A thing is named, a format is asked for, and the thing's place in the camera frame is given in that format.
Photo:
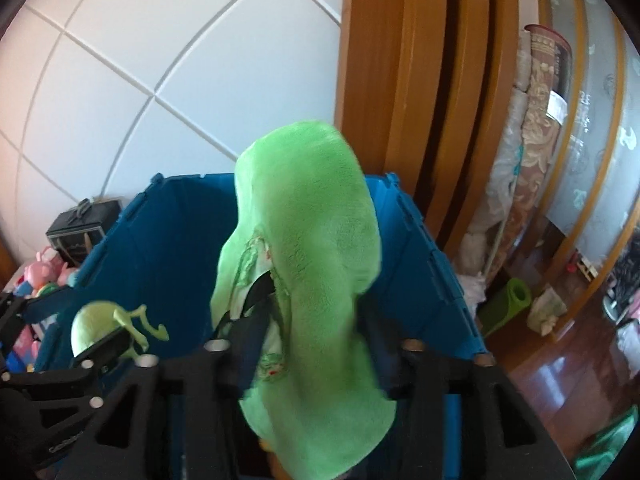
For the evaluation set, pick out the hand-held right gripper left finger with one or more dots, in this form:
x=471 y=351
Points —
x=190 y=390

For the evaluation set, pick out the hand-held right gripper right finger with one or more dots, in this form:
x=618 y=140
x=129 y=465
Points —
x=450 y=390

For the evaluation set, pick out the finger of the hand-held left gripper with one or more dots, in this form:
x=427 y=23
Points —
x=65 y=382
x=12 y=320

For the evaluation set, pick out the pale green frog plush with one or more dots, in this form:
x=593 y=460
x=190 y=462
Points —
x=95 y=325

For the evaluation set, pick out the blue plastic crate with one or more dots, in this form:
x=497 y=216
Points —
x=175 y=240

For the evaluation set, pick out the green round plush toy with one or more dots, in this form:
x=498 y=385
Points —
x=45 y=291

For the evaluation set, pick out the pink pig plush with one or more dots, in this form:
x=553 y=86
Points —
x=42 y=267

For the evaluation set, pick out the green rolled yoga mat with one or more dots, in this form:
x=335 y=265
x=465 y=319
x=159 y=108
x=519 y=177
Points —
x=507 y=305

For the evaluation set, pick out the white crumpled bag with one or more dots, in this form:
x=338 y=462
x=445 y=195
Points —
x=547 y=310

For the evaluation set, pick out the green cloth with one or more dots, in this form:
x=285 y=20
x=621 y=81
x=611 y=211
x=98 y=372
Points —
x=610 y=445

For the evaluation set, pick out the plastic-wrapped white roll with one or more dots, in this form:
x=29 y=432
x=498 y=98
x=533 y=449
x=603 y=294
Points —
x=495 y=210

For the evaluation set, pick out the frosted glass door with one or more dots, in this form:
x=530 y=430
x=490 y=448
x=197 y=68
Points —
x=600 y=160

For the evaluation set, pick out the rolled patterned carpet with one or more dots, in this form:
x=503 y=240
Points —
x=542 y=110

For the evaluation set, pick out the wooden wall trim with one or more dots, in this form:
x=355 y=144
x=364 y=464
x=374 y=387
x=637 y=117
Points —
x=425 y=110

